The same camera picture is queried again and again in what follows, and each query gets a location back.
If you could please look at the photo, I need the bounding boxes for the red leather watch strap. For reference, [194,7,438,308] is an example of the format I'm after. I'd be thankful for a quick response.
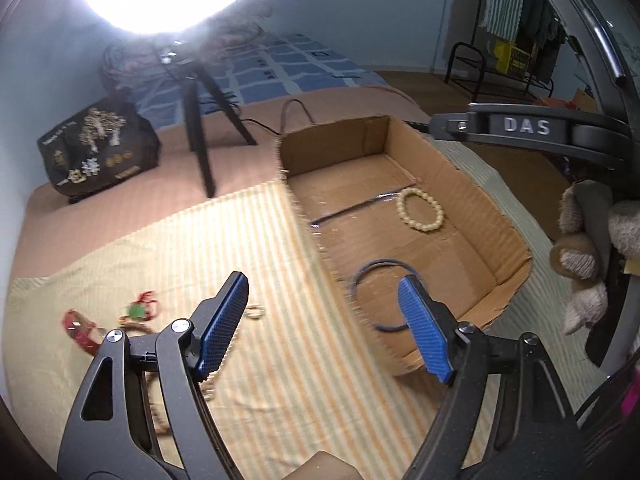
[62,309,109,359]

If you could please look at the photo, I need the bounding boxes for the white bead necklace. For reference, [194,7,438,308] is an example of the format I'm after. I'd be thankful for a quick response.
[199,302,266,401]

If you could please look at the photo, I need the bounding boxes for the green jade pendant red cord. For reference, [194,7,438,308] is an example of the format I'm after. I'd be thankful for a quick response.
[119,289,162,326]

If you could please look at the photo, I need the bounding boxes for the cream bead bracelet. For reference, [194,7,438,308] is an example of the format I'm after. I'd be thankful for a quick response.
[395,186,445,233]

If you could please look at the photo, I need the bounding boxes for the blue bangle ring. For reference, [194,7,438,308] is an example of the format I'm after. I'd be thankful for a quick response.
[348,258,419,334]

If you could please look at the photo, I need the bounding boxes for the pink sleeve forearm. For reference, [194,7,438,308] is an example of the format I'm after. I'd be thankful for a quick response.
[610,365,639,434]

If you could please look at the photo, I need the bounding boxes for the right hand white glove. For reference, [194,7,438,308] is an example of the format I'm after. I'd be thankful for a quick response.
[549,180,639,335]

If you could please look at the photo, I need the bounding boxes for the yellow box on rack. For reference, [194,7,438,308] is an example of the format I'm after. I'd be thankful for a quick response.
[494,40,530,79]

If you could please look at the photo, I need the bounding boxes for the dark hanging clothes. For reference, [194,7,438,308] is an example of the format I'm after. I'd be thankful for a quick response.
[515,0,565,82]

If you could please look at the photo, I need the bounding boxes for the black clothes rack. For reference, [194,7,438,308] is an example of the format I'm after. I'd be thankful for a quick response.
[445,0,566,103]

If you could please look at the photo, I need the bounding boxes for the yellow striped cloth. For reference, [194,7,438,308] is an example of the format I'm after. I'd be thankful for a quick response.
[2,138,597,480]

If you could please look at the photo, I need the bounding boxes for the open cardboard box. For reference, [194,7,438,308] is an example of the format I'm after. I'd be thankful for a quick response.
[277,116,533,376]

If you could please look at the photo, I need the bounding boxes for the black printed snack bag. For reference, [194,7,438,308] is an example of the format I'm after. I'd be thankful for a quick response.
[37,98,162,202]

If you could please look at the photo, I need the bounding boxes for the blue checkered blanket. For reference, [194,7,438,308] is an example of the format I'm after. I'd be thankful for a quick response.
[129,34,386,130]

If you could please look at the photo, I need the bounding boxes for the black tripod stand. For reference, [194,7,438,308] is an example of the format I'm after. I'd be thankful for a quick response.
[157,42,257,198]

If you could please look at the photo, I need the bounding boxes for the folded floral quilt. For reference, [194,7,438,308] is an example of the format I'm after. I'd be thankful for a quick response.
[100,4,272,93]

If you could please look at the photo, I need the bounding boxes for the black power cable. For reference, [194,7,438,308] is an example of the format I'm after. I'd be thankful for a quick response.
[199,84,432,137]

